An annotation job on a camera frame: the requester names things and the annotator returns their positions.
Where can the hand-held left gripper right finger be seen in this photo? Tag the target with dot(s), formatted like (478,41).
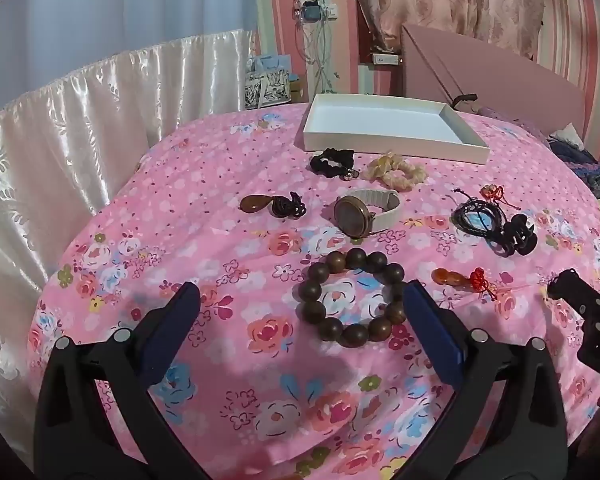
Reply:
(432,330)

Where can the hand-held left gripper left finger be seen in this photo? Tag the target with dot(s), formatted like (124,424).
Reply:
(172,320)

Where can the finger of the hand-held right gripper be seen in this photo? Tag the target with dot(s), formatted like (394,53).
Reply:
(577,290)

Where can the red knot charm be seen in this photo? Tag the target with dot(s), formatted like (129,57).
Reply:
(492,192)

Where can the round watch with white band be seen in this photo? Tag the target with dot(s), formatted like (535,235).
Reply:
(352,215)

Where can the cream scrunchie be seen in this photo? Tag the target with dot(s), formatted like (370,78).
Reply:
(410,175)

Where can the black scrunchie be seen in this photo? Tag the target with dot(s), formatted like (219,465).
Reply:
(325,162)

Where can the white shallow box tray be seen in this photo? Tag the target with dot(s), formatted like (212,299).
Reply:
(380,120)

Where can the orange gourd pendant red knot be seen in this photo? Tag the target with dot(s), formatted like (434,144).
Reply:
(445,276)

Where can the black hair claw clip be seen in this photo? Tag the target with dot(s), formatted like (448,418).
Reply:
(517,240)

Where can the plaid blanket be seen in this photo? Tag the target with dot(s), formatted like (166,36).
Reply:
(590,170)

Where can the pink floral bedsheet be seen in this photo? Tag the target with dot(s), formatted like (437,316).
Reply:
(205,200)

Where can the white cloth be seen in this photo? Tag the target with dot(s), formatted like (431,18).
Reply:
(567,135)

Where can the purple dotted pillow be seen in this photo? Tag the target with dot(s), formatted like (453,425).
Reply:
(510,117)

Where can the pink headboard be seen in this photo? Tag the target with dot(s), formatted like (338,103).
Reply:
(505,75)

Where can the white satin curtain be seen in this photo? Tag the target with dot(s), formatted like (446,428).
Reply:
(80,110)

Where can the black and white tote bag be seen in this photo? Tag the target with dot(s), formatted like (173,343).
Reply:
(267,90)

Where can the wooden cabinet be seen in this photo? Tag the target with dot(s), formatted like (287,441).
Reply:
(297,89)

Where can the white power strip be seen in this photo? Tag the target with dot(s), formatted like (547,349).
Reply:
(385,59)

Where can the blue gift bag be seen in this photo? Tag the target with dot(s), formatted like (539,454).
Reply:
(272,62)

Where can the pale blue sheer curtain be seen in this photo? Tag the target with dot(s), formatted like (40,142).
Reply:
(105,5)

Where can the wall socket with chargers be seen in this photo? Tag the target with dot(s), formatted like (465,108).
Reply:
(312,10)

